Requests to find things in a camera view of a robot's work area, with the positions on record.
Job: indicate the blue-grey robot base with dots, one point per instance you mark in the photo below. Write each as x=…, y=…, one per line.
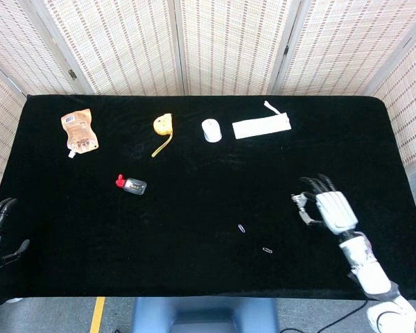
x=201, y=314

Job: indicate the white zip pencil case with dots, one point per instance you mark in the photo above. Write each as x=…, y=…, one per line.
x=261, y=127

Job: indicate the spouted stand-up snack pouch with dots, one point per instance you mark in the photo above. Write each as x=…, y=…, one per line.
x=79, y=132

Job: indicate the ink bottle with red cap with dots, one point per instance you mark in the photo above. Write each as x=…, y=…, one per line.
x=135, y=186

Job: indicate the woven folding screen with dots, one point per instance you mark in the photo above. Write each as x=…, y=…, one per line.
x=229, y=45

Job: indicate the white computer mouse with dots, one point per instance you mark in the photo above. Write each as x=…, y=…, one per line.
x=211, y=130

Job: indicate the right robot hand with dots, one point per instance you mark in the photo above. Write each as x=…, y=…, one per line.
x=336, y=211

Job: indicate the black velvet table cloth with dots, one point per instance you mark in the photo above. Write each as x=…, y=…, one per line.
x=180, y=222

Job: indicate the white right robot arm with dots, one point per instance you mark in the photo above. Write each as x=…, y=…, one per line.
x=371, y=274

